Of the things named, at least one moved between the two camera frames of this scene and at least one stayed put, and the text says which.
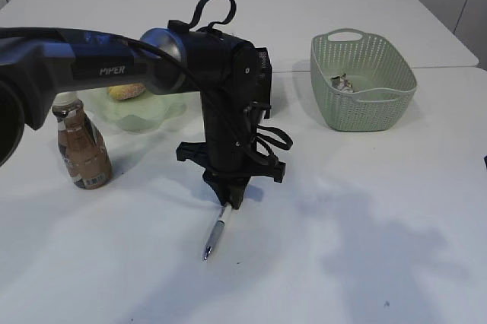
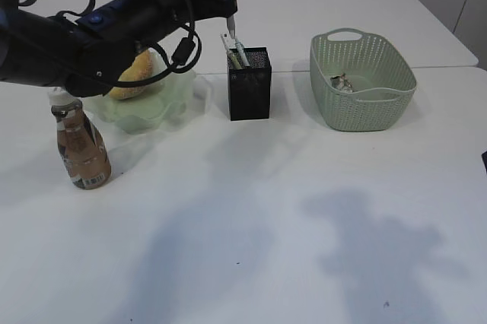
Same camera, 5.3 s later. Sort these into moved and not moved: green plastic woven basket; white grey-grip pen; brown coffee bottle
Moved: white grey-grip pen
Not moved: green plastic woven basket; brown coffee bottle
